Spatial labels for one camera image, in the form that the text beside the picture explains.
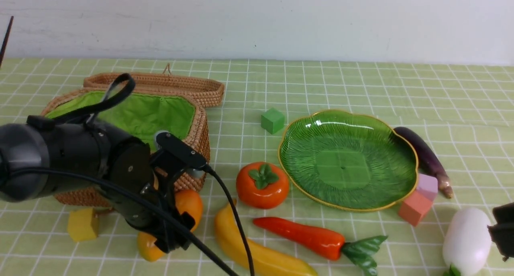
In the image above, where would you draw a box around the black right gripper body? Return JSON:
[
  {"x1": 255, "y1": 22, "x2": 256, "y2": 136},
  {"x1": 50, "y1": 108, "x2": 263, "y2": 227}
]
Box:
[{"x1": 487, "y1": 203, "x2": 514, "y2": 261}]

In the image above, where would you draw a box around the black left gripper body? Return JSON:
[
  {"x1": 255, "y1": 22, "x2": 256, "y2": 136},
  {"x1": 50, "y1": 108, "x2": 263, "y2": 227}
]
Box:
[{"x1": 139, "y1": 151, "x2": 181, "y2": 228}]

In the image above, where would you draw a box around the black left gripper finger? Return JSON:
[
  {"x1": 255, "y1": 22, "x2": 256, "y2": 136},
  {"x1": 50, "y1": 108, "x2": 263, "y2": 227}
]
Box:
[
  {"x1": 177, "y1": 212, "x2": 196, "y2": 250},
  {"x1": 155, "y1": 224, "x2": 183, "y2": 254}
]

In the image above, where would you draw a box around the orange yellow mango toy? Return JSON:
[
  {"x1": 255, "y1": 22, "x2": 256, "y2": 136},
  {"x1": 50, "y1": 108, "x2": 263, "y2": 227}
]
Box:
[{"x1": 137, "y1": 190, "x2": 203, "y2": 262}]

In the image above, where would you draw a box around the white radish toy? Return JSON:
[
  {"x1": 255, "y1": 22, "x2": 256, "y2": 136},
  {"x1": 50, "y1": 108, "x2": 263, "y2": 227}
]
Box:
[{"x1": 443, "y1": 208, "x2": 492, "y2": 276}]

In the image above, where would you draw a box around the yellow banana toy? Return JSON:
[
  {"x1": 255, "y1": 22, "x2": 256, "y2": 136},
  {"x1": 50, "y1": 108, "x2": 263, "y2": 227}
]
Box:
[{"x1": 214, "y1": 202, "x2": 318, "y2": 276}]

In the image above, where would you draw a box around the orange persimmon toy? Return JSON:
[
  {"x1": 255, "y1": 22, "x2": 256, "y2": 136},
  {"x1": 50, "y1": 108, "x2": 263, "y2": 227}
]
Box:
[{"x1": 236, "y1": 162, "x2": 290, "y2": 210}]

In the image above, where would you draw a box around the purple eggplant toy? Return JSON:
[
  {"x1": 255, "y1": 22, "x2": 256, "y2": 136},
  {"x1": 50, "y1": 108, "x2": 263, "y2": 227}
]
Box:
[{"x1": 393, "y1": 127, "x2": 455, "y2": 199}]

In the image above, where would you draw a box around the orange carrot toy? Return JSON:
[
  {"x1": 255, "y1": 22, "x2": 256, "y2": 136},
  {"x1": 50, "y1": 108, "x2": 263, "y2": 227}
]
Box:
[{"x1": 252, "y1": 216, "x2": 388, "y2": 276}]

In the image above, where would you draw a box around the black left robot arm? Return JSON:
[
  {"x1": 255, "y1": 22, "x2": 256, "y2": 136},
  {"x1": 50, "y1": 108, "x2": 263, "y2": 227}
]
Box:
[{"x1": 1, "y1": 116, "x2": 195, "y2": 254}]

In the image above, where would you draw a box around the woven wicker basket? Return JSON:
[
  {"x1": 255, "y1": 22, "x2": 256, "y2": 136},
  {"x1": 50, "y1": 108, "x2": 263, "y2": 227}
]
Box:
[{"x1": 41, "y1": 88, "x2": 210, "y2": 208}]

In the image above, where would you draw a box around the yellow foam block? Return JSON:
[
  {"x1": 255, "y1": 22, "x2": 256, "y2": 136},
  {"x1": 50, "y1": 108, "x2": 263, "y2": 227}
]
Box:
[{"x1": 67, "y1": 208, "x2": 99, "y2": 243}]

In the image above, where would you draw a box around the pink foam cube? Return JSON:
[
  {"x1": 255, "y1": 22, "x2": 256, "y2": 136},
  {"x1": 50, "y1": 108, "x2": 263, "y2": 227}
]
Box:
[{"x1": 416, "y1": 174, "x2": 439, "y2": 202}]

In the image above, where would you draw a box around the salmon foam cube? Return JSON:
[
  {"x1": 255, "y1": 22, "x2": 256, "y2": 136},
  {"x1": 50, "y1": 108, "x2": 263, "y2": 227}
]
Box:
[{"x1": 398, "y1": 191, "x2": 433, "y2": 227}]

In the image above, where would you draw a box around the woven wicker basket lid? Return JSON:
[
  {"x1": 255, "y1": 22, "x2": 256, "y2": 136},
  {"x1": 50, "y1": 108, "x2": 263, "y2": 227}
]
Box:
[{"x1": 83, "y1": 64, "x2": 225, "y2": 108}]

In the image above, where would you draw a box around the green foam cube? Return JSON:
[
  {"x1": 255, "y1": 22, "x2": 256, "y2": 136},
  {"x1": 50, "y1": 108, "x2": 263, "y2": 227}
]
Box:
[{"x1": 260, "y1": 108, "x2": 285, "y2": 135}]

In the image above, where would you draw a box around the green checkered tablecloth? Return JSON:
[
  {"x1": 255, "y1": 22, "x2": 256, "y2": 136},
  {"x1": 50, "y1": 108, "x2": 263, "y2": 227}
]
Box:
[{"x1": 0, "y1": 58, "x2": 514, "y2": 276}]

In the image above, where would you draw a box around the green leaf-shaped glass plate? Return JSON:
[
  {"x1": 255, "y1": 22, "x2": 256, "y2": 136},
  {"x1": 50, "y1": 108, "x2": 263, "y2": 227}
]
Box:
[{"x1": 277, "y1": 109, "x2": 419, "y2": 213}]

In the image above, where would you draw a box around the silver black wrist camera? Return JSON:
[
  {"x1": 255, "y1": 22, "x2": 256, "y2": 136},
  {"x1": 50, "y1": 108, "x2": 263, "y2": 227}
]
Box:
[{"x1": 149, "y1": 130, "x2": 208, "y2": 182}]

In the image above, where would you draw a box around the black camera cable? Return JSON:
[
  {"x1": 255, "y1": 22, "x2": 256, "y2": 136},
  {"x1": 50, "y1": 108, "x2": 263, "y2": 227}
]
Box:
[{"x1": 0, "y1": 73, "x2": 256, "y2": 276}]

